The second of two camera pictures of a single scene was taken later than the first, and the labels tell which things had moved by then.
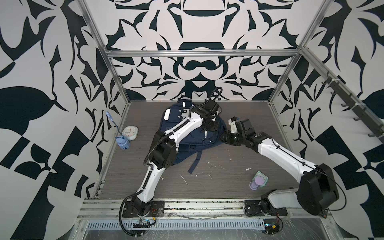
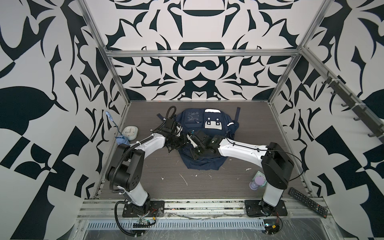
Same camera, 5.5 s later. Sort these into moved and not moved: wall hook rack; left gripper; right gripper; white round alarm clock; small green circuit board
Moved: left gripper; right gripper
Not moved: white round alarm clock; wall hook rack; small green circuit board
